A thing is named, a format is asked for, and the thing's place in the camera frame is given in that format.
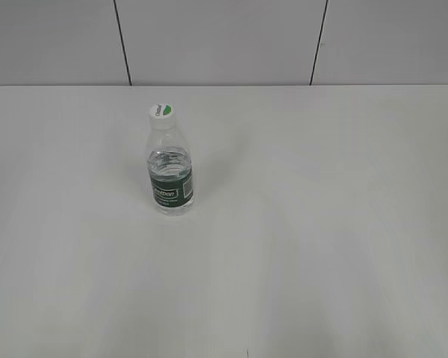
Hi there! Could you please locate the clear Cestbon water bottle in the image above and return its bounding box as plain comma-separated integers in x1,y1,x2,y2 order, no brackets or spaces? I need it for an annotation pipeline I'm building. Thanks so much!
146,118,194,216

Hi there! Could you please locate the white green bottle cap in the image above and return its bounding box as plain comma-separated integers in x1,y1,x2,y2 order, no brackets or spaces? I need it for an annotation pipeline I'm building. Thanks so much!
149,103,176,131

